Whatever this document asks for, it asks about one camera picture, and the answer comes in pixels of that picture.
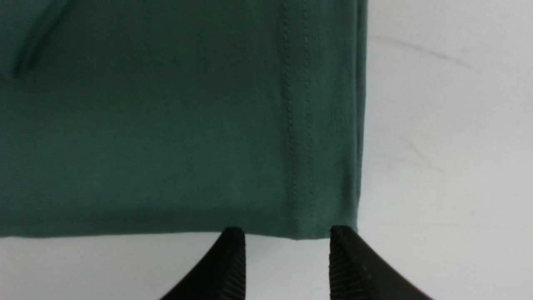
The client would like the green long-sleeve top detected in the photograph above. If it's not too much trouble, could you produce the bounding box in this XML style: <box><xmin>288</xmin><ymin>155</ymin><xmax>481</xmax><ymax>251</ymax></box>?
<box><xmin>0</xmin><ymin>0</ymin><xmax>368</xmax><ymax>240</ymax></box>

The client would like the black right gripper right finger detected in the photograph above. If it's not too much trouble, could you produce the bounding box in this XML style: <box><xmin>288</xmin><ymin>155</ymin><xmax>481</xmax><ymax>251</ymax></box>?
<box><xmin>329</xmin><ymin>225</ymin><xmax>431</xmax><ymax>300</ymax></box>

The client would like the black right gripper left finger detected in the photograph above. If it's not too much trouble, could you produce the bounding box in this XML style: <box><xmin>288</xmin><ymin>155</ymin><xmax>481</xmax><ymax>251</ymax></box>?
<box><xmin>162</xmin><ymin>227</ymin><xmax>246</xmax><ymax>300</ymax></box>

